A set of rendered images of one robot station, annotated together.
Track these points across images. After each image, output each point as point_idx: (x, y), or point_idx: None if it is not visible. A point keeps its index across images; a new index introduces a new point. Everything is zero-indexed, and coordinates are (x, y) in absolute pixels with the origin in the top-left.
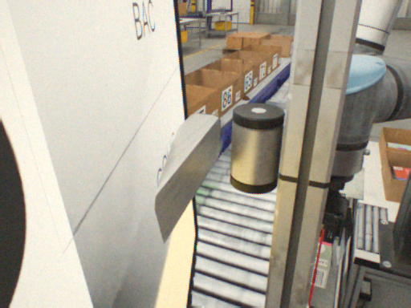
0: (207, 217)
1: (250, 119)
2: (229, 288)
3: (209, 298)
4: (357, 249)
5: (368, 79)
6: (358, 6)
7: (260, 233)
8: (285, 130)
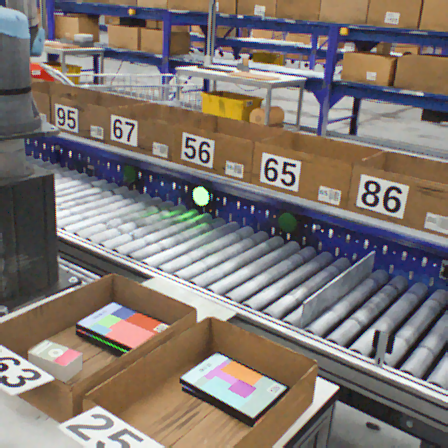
0: (161, 214)
1: None
2: (74, 207)
3: (73, 201)
4: (58, 256)
5: None
6: None
7: (120, 227)
8: None
